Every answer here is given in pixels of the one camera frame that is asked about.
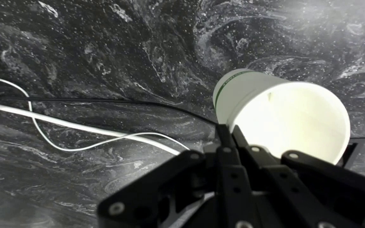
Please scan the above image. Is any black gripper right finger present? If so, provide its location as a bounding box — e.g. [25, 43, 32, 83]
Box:
[231, 125, 365, 228]

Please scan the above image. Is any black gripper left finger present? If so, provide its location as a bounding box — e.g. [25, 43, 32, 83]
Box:
[96, 122, 253, 228]

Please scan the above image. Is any white paper cup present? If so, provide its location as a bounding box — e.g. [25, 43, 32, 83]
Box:
[211, 67, 352, 167]

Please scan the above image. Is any black cable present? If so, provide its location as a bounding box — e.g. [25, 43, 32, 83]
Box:
[0, 95, 217, 126]

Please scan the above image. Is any thick white cable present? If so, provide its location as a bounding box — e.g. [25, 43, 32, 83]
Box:
[0, 98, 182, 157]

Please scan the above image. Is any thin white cable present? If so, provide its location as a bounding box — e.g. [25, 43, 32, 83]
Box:
[0, 74, 191, 153]

